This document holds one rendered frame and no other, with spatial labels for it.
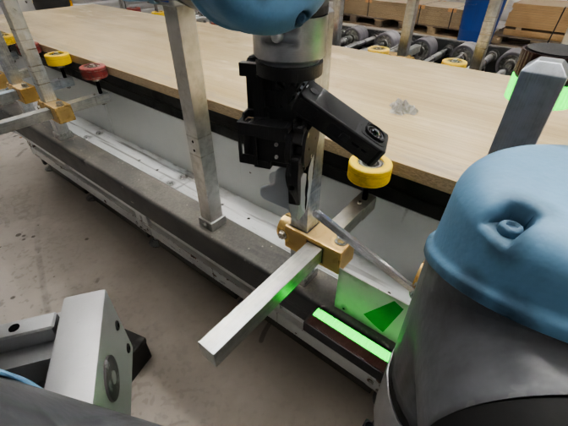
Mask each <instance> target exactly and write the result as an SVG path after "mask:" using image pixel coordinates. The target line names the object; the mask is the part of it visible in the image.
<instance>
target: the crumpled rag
mask: <svg viewBox="0 0 568 426"><path fill-rule="evenodd" d="M390 107H391V110H390V113H394V114H396V115H401V116H402V115H403V114H409V113H410V114H411V115H413V116H414V115H416V113H417V112H418V109H417V108H416V107H415V106H414V105H413V106H412V105H409V103H408V101H407V99H406V100H404V101H402V99H399V98H397V99H396V101H395V102H392V103H391V104H390Z"/></svg>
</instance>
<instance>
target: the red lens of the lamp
mask: <svg viewBox="0 0 568 426"><path fill-rule="evenodd" d="M527 45H528V44H527ZM527 45H525V46H523V47H522V50H521V52H520V55H519V58H518V59H517V62H516V66H515V68H514V73H516V74H517V75H519V73H520V72H521V70H522V69H523V68H524V67H525V66H526V65H527V64H528V63H529V62H530V61H532V60H534V59H536V58H538V57H541V56H542V57H550V56H546V55H542V54H538V53H534V52H531V51H529V50H527V49H526V46H527ZM553 58H560V59H565V60H566V62H567V63H568V58H562V57H553Z"/></svg>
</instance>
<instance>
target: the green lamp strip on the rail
mask: <svg viewBox="0 0 568 426"><path fill-rule="evenodd" d="M313 315H314V316H315V317H317V318H318V319H320V320H322V321H324V322H325V323H326V324H327V325H330V326H331V327H333V328H334V329H336V330H338V331H340V332H341V333H342V334H343V335H345V336H347V337H348V338H350V339H352V340H353V341H355V342H356V343H357V344H359V345H361V346H362V347H364V348H366V349H367V350H369V351H371V352H372V353H373V354H375V355H376V356H378V357H380V358H382V359H383V360H385V361H386V362H387V363H388V362H389V359H390V356H391V353H390V352H388V351H387V350H385V349H384V348H383V347H381V346H379V345H377V344H376V343H374V342H373V341H371V340H370V339H368V338H366V337H365V336H363V335H361V334H359V333H358V332H356V331H355V330H353V329H352V328H350V327H349V326H347V325H345V324H343V323H342V322H341V321H339V320H338V319H335V318H334V317H332V316H331V315H329V314H327V313H326V312H325V311H323V310H320V309H317V310H316V311H315V312H314V313H313Z"/></svg>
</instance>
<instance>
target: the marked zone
mask: <svg viewBox="0 0 568 426"><path fill-rule="evenodd" d="M402 310H403V308H402V307H401V306H400V305H398V304H397V303H396V302H395V301H393V302H391V303H388V304H386V305H384V306H381V307H379V308H377V309H374V310H372V311H369V312H368V313H366V314H364V315H365V316H366V317H367V318H368V319H369V320H370V321H371V322H372V323H373V324H374V325H375V326H376V327H377V328H379V329H380V330H381V331H382V332H383V331H384V330H385V329H386V328H387V327H388V326H389V325H390V324H391V323H392V321H393V320H394V319H395V318H396V317H397V316H398V315H399V314H400V313H401V312H402Z"/></svg>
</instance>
